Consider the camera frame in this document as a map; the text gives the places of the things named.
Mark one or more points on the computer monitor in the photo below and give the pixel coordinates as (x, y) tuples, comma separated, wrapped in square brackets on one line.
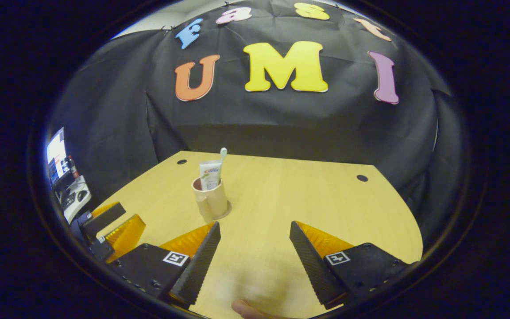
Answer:
[(56, 153)]

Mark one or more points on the wooden desktop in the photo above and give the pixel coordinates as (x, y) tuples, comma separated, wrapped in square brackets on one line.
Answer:
[(290, 204)]

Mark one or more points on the beige cup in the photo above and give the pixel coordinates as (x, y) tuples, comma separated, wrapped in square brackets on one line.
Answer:
[(215, 201)]

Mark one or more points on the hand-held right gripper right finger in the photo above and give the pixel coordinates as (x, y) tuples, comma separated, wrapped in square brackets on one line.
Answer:
[(312, 266)]

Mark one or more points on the black backdrop cloth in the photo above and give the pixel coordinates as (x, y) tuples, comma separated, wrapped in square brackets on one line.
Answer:
[(281, 124)]

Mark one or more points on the white side desk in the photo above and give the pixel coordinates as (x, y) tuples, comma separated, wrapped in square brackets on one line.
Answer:
[(78, 197)]

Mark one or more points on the white toothpaste tube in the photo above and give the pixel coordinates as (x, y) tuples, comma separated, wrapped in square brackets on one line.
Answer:
[(210, 175)]

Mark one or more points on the white toothbrush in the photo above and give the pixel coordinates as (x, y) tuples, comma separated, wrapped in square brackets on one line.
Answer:
[(223, 155)]

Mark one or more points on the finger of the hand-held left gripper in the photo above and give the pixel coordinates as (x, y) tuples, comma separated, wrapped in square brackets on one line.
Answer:
[(106, 217), (126, 232)]

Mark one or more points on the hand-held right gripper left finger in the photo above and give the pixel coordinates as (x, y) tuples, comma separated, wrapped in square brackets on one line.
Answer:
[(197, 266)]

